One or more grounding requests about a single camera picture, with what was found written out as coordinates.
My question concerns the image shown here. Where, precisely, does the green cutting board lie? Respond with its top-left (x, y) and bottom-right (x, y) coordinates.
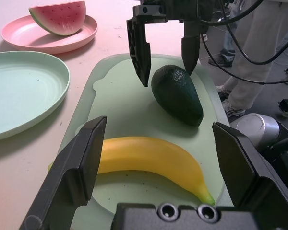
top-left (55, 53), bottom-right (231, 215)

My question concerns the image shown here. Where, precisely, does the mint green plastic plate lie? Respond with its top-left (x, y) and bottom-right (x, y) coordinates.
top-left (0, 51), bottom-right (71, 143)

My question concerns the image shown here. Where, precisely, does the dark green toy avocado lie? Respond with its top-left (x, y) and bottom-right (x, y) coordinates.
top-left (150, 64), bottom-right (204, 127)

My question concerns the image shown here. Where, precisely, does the person in blue jeans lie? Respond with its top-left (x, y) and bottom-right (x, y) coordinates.
top-left (199, 0), bottom-right (240, 68)

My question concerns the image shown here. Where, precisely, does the person in beige trousers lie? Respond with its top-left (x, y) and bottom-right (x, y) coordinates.
top-left (216, 0), bottom-right (288, 118)

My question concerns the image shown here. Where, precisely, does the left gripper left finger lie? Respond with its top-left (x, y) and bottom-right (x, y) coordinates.
top-left (19, 116), bottom-right (108, 230)

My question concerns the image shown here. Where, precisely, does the yellow toy banana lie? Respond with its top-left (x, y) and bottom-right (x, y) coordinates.
top-left (47, 136), bottom-right (216, 206)

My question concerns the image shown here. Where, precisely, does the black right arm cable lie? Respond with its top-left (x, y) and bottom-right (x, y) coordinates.
top-left (200, 0), bottom-right (264, 26)
top-left (195, 0), bottom-right (288, 84)
top-left (223, 0), bottom-right (288, 65)

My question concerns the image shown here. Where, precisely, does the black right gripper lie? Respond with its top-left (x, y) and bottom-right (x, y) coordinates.
top-left (126, 0), bottom-right (208, 87)

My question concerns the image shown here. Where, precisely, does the toy watermelon slice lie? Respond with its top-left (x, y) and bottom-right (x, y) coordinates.
top-left (28, 0), bottom-right (87, 36)

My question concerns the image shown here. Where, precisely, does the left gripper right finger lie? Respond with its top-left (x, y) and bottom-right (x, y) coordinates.
top-left (212, 121), bottom-right (288, 230)

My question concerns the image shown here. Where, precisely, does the pink plastic plate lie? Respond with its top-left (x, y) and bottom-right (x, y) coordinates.
top-left (1, 13), bottom-right (98, 55)

